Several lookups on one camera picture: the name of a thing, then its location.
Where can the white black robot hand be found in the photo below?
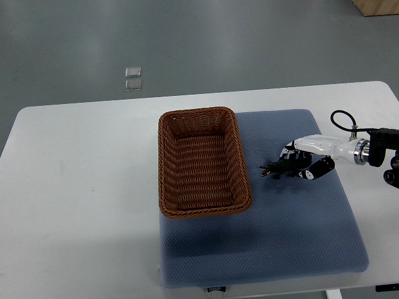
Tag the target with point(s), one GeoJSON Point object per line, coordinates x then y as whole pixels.
{"type": "Point", "coordinates": [354, 151]}

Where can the dark toy crocodile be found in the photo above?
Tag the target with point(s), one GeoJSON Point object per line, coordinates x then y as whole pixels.
{"type": "Point", "coordinates": [291, 164]}

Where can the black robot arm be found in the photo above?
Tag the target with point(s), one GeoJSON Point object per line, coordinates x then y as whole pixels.
{"type": "Point", "coordinates": [374, 152]}

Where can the brown wicker basket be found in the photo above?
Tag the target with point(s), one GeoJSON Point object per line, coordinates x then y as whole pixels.
{"type": "Point", "coordinates": [201, 165]}

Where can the blue mesh cushion mat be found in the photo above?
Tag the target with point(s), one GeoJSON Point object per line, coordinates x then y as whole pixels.
{"type": "Point", "coordinates": [294, 227]}

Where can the white table leg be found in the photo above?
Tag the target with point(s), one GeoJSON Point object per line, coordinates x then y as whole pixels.
{"type": "Point", "coordinates": [333, 294]}

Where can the wooden box corner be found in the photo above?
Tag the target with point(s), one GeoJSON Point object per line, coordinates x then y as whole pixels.
{"type": "Point", "coordinates": [377, 7]}

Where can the black table control panel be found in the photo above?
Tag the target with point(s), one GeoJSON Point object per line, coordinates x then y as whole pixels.
{"type": "Point", "coordinates": [387, 287]}

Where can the lower floor socket plate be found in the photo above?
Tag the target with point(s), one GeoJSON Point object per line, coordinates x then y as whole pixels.
{"type": "Point", "coordinates": [133, 84]}

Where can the floor socket plate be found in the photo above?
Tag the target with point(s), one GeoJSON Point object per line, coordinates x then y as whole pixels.
{"type": "Point", "coordinates": [133, 84]}
{"type": "Point", "coordinates": [133, 72]}

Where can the upper floor socket plate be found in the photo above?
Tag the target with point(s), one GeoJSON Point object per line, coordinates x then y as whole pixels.
{"type": "Point", "coordinates": [133, 72]}

